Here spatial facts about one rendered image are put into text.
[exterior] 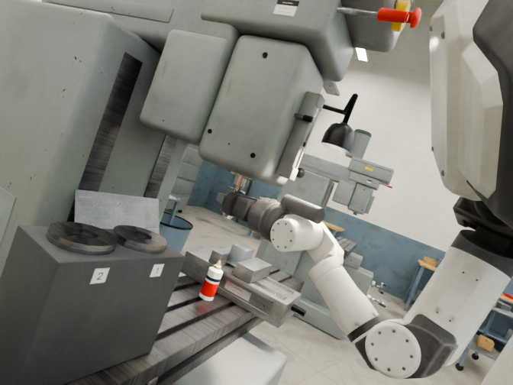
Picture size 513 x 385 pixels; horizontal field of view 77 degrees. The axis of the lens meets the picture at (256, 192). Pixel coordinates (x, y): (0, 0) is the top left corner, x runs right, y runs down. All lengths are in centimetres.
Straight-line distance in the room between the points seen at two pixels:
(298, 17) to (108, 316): 66
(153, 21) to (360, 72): 722
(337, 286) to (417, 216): 666
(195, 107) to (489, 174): 62
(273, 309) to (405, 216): 643
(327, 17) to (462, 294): 56
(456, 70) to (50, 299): 52
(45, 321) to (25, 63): 79
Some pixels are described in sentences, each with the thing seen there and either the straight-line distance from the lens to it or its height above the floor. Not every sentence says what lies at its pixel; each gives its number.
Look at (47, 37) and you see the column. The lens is 108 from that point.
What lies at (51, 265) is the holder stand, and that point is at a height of 114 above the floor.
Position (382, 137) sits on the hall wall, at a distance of 749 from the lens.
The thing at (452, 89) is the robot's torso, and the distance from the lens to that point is 41.
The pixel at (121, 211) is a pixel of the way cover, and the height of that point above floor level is 107.
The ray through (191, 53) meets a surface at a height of 154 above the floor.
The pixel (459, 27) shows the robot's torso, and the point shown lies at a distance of 41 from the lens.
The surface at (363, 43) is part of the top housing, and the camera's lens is 94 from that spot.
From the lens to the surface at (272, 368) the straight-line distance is 93.
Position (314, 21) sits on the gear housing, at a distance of 76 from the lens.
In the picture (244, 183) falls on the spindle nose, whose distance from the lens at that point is 81.
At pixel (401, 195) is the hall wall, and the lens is 726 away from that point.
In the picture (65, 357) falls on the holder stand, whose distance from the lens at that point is 55.
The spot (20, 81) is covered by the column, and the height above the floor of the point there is 133.
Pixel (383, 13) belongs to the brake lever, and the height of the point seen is 170.
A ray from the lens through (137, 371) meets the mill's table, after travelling 62.
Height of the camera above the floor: 133
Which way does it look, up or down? 3 degrees down
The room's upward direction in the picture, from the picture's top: 21 degrees clockwise
